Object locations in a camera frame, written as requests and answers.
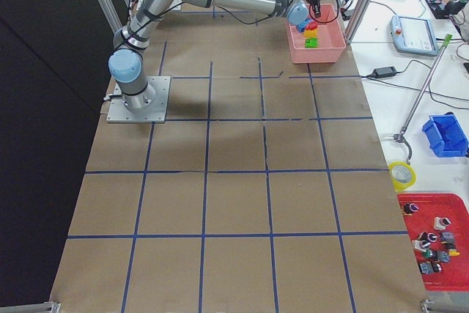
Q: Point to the red toy block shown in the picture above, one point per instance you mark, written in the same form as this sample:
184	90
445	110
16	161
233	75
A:
311	26

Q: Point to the blue toy block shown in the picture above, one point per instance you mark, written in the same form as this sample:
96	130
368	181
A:
302	26

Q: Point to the yellow toy block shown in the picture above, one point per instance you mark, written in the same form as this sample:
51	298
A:
310	33

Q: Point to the green toy block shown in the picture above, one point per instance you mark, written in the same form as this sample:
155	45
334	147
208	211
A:
311	42

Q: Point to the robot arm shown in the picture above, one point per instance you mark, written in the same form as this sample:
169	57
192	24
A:
126	63

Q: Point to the pink plastic box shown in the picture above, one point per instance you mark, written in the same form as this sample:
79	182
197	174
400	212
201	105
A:
331	40

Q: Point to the black power adapter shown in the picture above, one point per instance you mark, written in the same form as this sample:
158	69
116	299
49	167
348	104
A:
384	72

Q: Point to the teach pendant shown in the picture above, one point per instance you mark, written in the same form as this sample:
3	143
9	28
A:
413	36

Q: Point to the long reach grabber tool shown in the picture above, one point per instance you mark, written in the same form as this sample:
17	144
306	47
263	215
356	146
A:
400	136

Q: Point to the blue storage bin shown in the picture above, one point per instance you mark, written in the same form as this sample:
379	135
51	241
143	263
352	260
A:
445	136

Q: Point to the yellow tape roll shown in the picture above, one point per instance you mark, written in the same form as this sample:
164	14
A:
402	174

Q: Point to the red tray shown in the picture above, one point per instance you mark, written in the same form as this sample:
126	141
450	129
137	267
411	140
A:
437	225

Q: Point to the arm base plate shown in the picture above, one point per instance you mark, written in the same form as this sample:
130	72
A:
150	106

